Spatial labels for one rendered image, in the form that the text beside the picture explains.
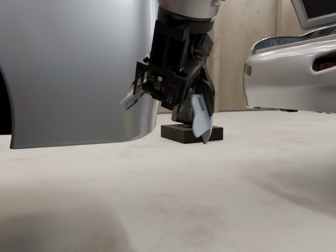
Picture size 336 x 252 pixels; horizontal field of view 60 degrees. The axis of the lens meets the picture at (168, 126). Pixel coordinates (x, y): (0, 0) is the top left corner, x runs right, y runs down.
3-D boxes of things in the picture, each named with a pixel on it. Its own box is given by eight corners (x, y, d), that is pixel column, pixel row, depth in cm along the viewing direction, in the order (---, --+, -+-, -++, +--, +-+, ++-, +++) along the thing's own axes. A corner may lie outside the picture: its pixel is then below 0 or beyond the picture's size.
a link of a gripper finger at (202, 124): (194, 161, 45) (171, 109, 41) (206, 139, 49) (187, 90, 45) (213, 159, 43) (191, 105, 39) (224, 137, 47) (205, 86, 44)
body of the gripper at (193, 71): (130, 97, 41) (140, 11, 33) (157, 73, 47) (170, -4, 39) (179, 119, 39) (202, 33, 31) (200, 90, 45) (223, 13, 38)
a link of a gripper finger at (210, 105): (192, 120, 46) (171, 70, 42) (195, 114, 47) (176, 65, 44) (219, 116, 43) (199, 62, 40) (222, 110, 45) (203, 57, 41)
